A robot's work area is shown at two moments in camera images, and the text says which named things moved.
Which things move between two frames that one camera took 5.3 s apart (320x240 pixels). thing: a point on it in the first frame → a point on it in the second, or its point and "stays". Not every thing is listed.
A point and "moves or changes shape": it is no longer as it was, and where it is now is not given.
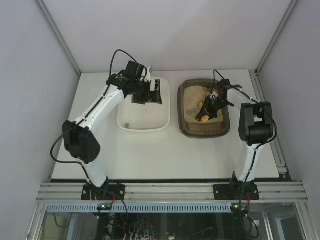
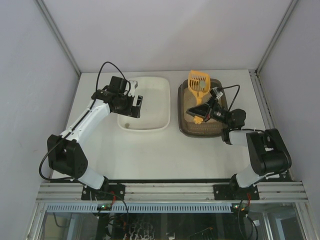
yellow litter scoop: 204,118 moves or changes shape
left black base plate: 108,192 stays
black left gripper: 146,92 → 133,106
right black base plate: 225,192 stays
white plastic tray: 147,116 stays
